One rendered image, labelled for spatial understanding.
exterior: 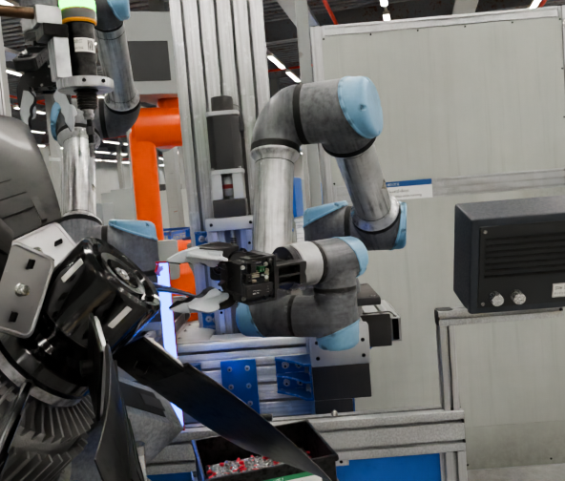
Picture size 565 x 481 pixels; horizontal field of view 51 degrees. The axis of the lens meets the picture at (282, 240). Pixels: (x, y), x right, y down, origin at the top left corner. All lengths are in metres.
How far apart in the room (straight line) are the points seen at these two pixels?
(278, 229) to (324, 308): 0.17
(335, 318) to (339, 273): 0.08
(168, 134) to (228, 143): 3.28
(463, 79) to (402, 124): 0.32
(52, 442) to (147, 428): 0.20
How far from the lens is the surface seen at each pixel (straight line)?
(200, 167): 1.67
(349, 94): 1.11
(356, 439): 1.21
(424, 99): 2.66
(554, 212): 1.17
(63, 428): 0.73
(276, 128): 1.14
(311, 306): 1.04
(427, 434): 1.23
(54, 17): 0.82
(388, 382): 2.73
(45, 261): 0.68
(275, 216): 1.09
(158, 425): 0.89
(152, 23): 4.90
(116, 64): 1.62
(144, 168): 4.86
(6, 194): 0.81
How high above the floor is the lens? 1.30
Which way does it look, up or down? 4 degrees down
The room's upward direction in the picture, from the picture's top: 5 degrees counter-clockwise
